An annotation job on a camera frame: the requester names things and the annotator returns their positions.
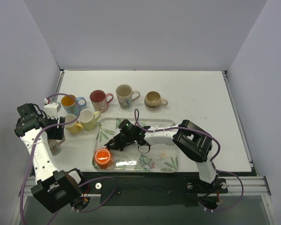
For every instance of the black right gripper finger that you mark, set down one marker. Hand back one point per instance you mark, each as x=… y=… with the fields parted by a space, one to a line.
x=117 y=147
x=112 y=142

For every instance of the beige round teapot mug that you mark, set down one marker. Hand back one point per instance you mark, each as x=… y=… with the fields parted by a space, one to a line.
x=153 y=100

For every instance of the lime green mug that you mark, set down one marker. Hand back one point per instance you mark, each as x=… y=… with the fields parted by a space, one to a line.
x=89 y=119

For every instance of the blue butterfly mug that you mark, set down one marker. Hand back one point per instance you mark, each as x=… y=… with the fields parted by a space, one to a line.
x=70 y=104

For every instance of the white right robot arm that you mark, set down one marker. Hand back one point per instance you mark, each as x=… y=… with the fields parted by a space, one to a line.
x=198 y=145

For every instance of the yellow mug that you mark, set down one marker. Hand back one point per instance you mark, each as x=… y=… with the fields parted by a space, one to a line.
x=74 y=127

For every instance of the orange mug black handle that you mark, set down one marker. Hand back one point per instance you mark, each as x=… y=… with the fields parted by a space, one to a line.
x=103 y=158

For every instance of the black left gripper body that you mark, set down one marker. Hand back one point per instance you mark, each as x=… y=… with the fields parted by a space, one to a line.
x=57 y=128

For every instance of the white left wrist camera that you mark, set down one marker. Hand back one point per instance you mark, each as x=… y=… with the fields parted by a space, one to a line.
x=52 y=109

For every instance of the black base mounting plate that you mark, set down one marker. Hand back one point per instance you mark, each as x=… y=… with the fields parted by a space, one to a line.
x=149 y=188

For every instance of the cream floral mug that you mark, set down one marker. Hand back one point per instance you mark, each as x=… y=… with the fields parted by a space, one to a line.
x=126 y=96

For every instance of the cream coral pattern mug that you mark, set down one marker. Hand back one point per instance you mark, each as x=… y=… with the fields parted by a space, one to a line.
x=55 y=146

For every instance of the floral leaf serving tray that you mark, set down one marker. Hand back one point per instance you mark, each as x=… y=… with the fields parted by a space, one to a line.
x=157 y=158

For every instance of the aluminium frame rail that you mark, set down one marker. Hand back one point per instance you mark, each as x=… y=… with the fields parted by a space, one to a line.
x=253 y=186

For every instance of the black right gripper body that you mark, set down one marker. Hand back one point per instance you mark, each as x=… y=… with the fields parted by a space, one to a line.
x=121 y=140

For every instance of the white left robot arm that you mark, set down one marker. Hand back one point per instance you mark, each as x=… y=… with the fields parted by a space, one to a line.
x=54 y=187

